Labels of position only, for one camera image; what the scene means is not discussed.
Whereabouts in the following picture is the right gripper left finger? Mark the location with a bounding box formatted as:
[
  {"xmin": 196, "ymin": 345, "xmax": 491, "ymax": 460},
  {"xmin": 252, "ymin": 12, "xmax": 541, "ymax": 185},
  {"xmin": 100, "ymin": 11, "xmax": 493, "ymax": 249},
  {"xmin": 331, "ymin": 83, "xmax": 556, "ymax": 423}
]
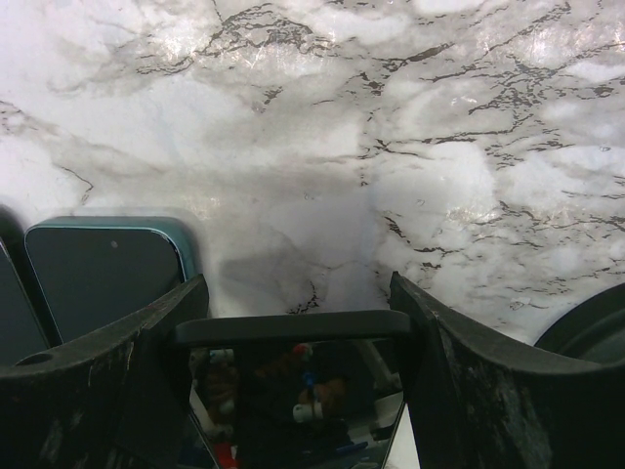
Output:
[{"xmin": 1, "ymin": 275, "xmax": 209, "ymax": 468}]

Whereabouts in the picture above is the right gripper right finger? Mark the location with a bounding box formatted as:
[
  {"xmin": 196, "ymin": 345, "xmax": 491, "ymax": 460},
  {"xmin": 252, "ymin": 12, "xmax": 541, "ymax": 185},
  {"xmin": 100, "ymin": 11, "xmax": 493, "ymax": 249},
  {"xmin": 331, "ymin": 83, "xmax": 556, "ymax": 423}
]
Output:
[{"xmin": 390, "ymin": 275, "xmax": 624, "ymax": 468}]

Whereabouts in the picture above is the black phone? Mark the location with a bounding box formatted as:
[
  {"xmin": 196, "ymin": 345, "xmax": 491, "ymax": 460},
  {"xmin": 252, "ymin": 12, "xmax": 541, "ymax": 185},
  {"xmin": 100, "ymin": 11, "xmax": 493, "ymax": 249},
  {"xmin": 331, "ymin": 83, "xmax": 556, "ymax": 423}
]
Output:
[
  {"xmin": 1, "ymin": 206, "xmax": 49, "ymax": 365},
  {"xmin": 170, "ymin": 311, "xmax": 407, "ymax": 468}
]

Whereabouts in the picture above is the teal-backed phone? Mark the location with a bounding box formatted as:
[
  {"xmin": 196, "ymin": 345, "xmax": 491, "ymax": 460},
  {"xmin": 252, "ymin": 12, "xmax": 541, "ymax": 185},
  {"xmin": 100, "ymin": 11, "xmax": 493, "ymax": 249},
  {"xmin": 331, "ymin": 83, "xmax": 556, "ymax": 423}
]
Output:
[{"xmin": 23, "ymin": 215, "xmax": 202, "ymax": 345}]

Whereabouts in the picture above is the black round phone stand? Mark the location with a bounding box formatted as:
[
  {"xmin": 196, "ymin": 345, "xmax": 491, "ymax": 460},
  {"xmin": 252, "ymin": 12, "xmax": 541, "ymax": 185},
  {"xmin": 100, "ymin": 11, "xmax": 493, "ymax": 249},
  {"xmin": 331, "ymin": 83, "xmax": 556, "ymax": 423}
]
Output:
[{"xmin": 534, "ymin": 283, "xmax": 624, "ymax": 364}]

